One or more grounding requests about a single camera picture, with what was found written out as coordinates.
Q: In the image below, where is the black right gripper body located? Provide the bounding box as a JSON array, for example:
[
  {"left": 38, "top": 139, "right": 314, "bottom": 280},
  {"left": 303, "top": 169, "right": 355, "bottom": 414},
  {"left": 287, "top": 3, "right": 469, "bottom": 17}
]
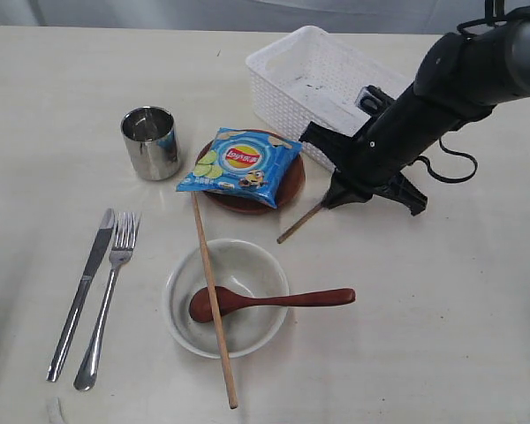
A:
[{"left": 299, "top": 122, "right": 428, "bottom": 216}]

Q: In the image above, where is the wooden chopstick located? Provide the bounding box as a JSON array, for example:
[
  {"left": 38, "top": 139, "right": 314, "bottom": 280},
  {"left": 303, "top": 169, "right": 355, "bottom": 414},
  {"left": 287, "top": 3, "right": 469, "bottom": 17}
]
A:
[
  {"left": 191, "top": 192, "right": 239, "bottom": 410},
  {"left": 276, "top": 202, "right": 323, "bottom": 244}
]

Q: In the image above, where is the white perforated plastic basket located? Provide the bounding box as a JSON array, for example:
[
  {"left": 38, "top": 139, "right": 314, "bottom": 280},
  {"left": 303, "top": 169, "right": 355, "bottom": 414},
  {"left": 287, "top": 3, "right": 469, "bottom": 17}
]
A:
[{"left": 245, "top": 25, "right": 414, "bottom": 173}]

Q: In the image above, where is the blue chips bag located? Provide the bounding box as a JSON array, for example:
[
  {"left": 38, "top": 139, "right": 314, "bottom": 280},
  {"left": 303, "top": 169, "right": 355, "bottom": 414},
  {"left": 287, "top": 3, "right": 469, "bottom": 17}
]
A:
[{"left": 177, "top": 127, "right": 301, "bottom": 208}]

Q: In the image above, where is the brown round plate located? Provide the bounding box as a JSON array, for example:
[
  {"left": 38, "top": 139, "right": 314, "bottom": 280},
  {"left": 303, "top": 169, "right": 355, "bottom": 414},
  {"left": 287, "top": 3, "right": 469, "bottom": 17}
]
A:
[{"left": 195, "top": 130, "right": 305, "bottom": 215}]

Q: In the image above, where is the white ceramic patterned bowl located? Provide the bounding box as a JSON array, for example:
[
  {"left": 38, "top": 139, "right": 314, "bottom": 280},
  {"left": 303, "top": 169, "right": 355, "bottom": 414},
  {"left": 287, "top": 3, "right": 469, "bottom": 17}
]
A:
[{"left": 163, "top": 238, "right": 290, "bottom": 359}]

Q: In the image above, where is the brown wooden spoon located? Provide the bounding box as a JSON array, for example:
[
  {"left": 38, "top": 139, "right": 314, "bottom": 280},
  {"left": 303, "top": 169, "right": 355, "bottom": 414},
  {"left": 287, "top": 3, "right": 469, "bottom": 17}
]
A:
[{"left": 189, "top": 286, "right": 356, "bottom": 323}]

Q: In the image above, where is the stainless steel cup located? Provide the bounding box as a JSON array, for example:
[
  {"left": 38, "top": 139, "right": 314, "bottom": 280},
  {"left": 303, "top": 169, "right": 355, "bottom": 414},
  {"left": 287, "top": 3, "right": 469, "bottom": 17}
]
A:
[{"left": 120, "top": 106, "right": 182, "bottom": 181}]

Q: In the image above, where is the stainless steel fork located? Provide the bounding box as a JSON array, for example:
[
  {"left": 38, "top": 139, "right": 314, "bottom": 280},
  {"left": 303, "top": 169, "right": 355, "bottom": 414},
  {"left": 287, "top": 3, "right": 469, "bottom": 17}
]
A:
[{"left": 73, "top": 211, "right": 139, "bottom": 391}]

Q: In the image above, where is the stainless steel knife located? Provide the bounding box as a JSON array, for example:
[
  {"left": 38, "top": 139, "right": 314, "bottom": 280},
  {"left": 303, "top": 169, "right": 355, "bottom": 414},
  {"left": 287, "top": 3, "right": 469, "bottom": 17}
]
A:
[{"left": 46, "top": 208, "right": 115, "bottom": 382}]

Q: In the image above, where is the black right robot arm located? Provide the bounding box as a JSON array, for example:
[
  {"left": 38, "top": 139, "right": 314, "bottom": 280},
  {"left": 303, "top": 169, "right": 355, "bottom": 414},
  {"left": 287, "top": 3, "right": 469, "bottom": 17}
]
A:
[{"left": 300, "top": 1, "right": 530, "bottom": 216}]

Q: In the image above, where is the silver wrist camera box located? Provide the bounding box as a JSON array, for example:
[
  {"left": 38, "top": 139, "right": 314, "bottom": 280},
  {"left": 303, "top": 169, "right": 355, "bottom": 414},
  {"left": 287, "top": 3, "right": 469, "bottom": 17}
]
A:
[{"left": 354, "top": 85, "right": 395, "bottom": 117}]

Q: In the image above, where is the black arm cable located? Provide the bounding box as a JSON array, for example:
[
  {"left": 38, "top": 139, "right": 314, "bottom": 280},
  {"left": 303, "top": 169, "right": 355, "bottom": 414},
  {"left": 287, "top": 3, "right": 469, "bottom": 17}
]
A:
[{"left": 413, "top": 134, "right": 478, "bottom": 185}]

